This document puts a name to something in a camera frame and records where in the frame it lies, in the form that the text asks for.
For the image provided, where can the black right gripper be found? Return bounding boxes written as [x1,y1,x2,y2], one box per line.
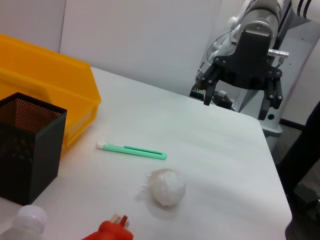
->
[199,28,285,121]

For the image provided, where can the green white toothbrush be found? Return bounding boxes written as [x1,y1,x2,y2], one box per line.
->
[96,140,168,161]

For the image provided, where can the white paper ball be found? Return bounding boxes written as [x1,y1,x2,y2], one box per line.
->
[142,168,187,207]

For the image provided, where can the beige eraser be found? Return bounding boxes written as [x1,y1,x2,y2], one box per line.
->
[111,213,131,230]

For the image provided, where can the red plastic strawberry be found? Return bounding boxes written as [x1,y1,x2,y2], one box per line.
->
[82,214,135,240]

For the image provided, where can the clear green-label water bottle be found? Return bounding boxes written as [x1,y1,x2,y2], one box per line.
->
[0,204,48,240]

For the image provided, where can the black mesh pen holder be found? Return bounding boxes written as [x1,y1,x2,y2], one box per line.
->
[0,91,68,206]

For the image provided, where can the grey robot torso column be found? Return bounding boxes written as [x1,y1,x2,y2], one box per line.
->
[189,0,320,138]

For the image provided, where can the yellow plastic storage bin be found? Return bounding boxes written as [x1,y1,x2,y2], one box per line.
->
[0,33,102,153]

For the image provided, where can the right arm cable with plug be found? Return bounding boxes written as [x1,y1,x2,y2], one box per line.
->
[268,49,290,66]

